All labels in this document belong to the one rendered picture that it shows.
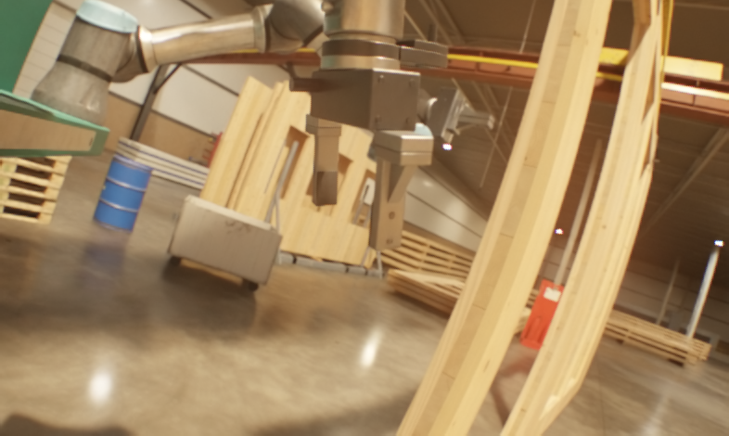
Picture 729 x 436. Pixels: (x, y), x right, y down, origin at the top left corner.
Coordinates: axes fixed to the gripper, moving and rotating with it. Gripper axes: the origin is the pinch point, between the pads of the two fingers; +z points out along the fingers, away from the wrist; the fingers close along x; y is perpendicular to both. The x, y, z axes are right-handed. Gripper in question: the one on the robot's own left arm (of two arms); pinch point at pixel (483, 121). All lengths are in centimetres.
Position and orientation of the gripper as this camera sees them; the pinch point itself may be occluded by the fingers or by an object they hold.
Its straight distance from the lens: 91.9
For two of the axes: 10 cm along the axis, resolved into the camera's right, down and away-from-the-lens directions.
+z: 6.9, 2.4, -6.8
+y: 6.1, 2.9, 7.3
